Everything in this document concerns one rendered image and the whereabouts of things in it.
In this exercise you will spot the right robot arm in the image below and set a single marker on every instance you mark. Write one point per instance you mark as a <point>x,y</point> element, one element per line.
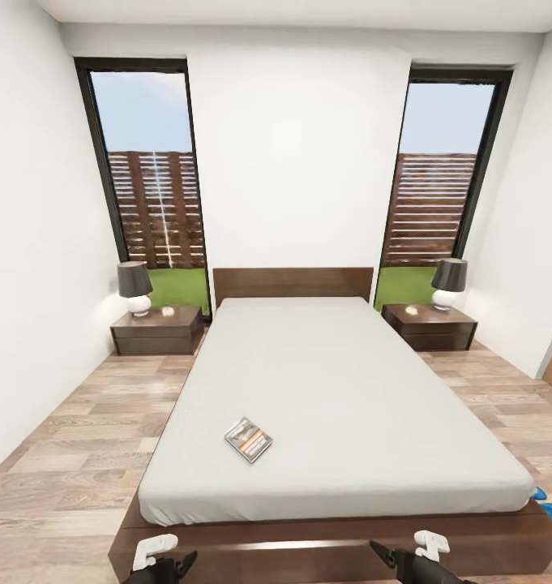
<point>422,566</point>

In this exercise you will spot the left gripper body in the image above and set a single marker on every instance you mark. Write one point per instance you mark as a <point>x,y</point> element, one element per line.
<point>162,572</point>

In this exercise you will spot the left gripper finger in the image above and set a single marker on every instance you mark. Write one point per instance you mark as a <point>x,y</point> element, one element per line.
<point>183,566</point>

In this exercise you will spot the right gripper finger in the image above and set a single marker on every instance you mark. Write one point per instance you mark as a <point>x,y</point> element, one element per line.
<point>390,557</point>

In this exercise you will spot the nightstand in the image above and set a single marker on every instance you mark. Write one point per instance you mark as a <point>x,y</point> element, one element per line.
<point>424,327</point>
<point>164,331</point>

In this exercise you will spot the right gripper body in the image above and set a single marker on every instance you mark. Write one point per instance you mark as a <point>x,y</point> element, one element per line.
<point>415,569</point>

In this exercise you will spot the hardback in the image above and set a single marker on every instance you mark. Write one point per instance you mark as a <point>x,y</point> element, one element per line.
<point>248,439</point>

